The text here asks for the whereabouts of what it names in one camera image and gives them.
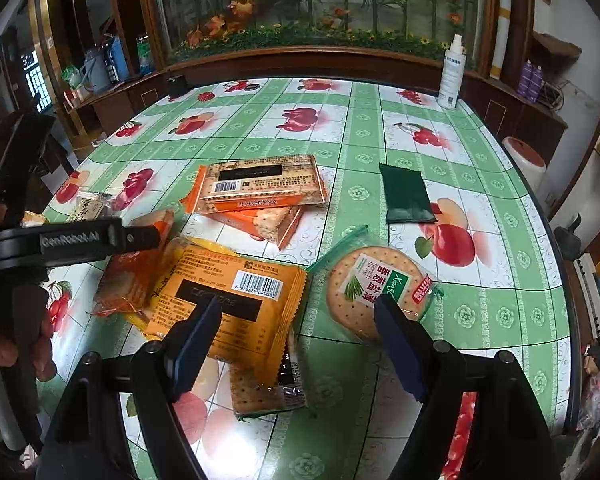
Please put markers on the purple bottle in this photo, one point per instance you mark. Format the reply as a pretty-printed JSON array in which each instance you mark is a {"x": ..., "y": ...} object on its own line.
[
  {"x": 525, "y": 79},
  {"x": 536, "y": 84}
]

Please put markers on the aquarium with artificial flowers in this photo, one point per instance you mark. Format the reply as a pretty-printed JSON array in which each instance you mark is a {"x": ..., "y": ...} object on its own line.
[{"x": 320, "y": 5}]

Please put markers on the small yellow snack packet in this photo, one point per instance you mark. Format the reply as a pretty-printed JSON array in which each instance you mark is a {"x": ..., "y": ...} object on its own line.
[{"x": 34, "y": 219}]

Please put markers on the rolled white yellow mat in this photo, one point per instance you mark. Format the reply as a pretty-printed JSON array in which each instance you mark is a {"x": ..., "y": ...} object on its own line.
[{"x": 502, "y": 15}]

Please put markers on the white spray bottle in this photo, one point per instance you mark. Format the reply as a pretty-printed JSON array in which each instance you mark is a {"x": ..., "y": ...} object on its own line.
[{"x": 452, "y": 72}]

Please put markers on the large orange barcode snack packet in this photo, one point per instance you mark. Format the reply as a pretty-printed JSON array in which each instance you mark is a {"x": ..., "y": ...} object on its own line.
[{"x": 260, "y": 305}]

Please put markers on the clear packet beige label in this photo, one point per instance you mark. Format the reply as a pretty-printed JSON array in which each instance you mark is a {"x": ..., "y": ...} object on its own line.
[{"x": 87, "y": 207}]

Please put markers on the orange biscuit packet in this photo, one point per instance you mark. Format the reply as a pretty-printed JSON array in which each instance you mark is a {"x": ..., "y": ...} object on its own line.
[
  {"x": 155, "y": 219},
  {"x": 125, "y": 285}
]

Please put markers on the clear square cracker packet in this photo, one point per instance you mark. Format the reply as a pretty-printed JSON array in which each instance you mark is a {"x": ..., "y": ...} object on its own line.
[{"x": 260, "y": 395}]

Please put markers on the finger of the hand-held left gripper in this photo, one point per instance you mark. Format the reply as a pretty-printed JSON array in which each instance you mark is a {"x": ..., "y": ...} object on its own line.
[{"x": 140, "y": 238}]

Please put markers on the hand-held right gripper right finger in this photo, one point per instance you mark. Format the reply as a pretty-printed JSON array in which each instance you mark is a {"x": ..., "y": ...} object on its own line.
[{"x": 400, "y": 350}]

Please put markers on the blue plastic jug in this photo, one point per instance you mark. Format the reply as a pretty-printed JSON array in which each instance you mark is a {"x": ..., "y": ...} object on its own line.
[{"x": 116, "y": 60}]

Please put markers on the fruit print tablecloth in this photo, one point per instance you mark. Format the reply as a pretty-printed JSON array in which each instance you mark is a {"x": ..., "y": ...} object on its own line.
[{"x": 360, "y": 135}]

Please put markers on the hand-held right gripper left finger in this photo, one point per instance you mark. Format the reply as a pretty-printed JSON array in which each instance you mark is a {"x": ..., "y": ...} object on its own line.
[{"x": 197, "y": 345}]

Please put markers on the person's left hand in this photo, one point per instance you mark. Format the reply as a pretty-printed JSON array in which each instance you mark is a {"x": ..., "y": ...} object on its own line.
[{"x": 42, "y": 350}]

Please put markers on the red and white stool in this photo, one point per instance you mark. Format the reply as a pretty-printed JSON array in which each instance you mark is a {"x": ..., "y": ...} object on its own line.
[{"x": 525, "y": 160}]

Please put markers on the green and white bag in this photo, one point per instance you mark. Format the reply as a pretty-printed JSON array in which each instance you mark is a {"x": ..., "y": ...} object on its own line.
[{"x": 72, "y": 77}]

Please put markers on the dark wooden cabinet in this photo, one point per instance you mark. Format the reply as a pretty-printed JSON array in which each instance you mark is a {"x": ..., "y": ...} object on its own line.
[{"x": 290, "y": 67}]

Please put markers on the dark green snack packet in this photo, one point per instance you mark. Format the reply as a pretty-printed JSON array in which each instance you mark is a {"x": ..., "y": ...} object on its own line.
[{"x": 405, "y": 192}]

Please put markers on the orange cracker packet black label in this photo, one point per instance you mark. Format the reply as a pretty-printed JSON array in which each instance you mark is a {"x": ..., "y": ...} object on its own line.
[{"x": 260, "y": 180}]

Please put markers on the green printed bag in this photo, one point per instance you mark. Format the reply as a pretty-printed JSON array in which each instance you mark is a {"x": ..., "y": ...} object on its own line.
[{"x": 145, "y": 55}]

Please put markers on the round cracker packet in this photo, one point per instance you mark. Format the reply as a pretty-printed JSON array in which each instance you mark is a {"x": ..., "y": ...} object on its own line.
[{"x": 360, "y": 280}]

